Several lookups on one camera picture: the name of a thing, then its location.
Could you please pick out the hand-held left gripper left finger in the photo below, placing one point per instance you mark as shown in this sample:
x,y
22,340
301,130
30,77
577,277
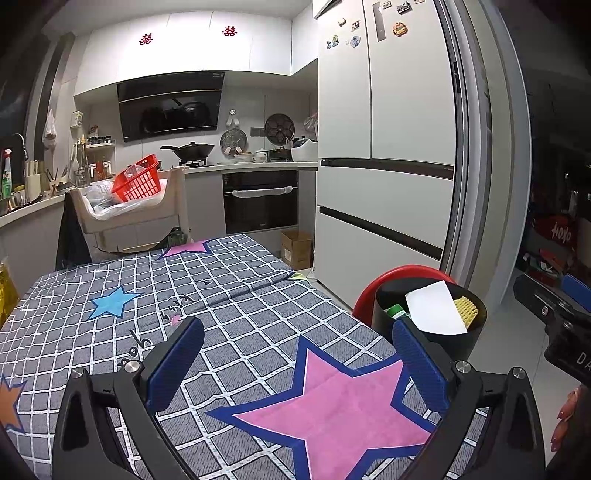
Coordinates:
x,y
173,364

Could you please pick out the white lidded pot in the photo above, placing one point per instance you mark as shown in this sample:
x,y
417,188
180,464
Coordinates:
x,y
260,157

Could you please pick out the orange fridge magnet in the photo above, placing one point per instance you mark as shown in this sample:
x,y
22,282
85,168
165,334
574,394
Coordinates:
x,y
399,29

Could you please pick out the hanging clear plastic bag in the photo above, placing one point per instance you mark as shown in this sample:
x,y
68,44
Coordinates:
x,y
49,131

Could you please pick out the white paper sheet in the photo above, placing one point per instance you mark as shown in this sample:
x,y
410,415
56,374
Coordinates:
x,y
436,307

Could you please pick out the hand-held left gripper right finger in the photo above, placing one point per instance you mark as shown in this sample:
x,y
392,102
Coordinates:
x,y
420,364

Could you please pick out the black cooking pot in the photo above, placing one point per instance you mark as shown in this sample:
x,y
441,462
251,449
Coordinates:
x,y
279,154

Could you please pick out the green sponge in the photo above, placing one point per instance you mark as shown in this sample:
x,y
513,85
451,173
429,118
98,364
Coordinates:
x,y
397,313

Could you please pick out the white rice cooker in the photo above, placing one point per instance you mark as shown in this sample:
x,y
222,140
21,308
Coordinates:
x,y
304,150

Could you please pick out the white spice rack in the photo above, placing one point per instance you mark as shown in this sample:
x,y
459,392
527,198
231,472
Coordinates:
x,y
100,157

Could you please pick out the green spray bottle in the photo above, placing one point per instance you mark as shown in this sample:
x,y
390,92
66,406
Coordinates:
x,y
6,180

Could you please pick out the red printed box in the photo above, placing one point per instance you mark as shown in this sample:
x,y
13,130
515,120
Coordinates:
x,y
558,233

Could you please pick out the white wall dispenser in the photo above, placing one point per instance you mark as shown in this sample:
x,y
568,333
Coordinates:
x,y
76,120

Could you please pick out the black range hood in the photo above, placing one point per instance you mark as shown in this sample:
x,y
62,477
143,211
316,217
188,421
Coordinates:
x,y
171,110

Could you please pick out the white wall hook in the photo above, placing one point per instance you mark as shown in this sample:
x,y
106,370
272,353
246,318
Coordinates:
x,y
232,115

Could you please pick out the grey checked star blanket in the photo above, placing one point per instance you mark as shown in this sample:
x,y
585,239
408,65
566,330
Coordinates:
x,y
258,323

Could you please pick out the white wall cabinets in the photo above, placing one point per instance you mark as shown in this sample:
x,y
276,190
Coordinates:
x,y
184,50

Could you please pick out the beige plastic cart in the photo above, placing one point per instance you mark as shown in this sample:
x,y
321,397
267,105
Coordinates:
x,y
134,221

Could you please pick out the cardboard box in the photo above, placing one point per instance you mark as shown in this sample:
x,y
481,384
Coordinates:
x,y
298,251

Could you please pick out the red plastic basket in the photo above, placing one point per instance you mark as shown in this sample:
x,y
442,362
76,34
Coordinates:
x,y
138,182

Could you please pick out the white refrigerator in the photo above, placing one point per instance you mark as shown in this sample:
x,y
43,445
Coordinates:
x,y
392,115

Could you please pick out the red paper-cut wall decal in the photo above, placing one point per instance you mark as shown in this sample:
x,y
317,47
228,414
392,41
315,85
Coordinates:
x,y
228,31
146,39

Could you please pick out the black wok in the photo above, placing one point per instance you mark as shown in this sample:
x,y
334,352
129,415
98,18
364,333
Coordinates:
x,y
194,151

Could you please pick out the metal pot lid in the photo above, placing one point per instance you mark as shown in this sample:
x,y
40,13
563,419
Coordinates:
x,y
232,141

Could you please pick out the black built-in oven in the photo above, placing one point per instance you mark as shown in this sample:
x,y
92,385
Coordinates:
x,y
261,212

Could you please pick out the dark kitchen window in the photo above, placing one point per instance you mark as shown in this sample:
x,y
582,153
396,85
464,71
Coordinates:
x,y
23,92

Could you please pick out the gold foil bag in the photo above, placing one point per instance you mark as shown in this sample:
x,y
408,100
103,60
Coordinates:
x,y
7,288

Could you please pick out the tall glass bottle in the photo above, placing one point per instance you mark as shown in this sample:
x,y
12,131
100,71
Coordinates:
x,y
81,168

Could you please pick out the round metal steamer rack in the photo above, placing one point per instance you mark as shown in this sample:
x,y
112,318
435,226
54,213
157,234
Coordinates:
x,y
279,128

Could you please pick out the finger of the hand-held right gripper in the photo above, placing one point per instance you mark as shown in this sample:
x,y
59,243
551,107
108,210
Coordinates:
x,y
535,300
577,287

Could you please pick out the grey kitchen counter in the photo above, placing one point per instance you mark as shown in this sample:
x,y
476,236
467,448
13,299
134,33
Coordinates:
x,y
203,198

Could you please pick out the grey door frame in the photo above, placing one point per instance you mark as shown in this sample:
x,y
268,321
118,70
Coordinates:
x,y
485,161

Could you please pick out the person's right hand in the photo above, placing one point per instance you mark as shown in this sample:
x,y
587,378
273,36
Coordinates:
x,y
570,415

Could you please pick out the black round bin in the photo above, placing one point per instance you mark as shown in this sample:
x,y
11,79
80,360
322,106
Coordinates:
x,y
461,344

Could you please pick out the gas stove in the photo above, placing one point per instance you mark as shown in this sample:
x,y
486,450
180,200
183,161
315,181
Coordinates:
x,y
191,163

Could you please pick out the beige knife block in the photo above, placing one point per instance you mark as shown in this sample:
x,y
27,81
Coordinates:
x,y
32,182

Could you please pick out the yellow sponge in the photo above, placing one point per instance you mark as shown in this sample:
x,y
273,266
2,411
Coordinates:
x,y
466,309

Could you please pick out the kitchen faucet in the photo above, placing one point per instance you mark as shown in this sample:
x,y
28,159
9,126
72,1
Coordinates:
x,y
21,137

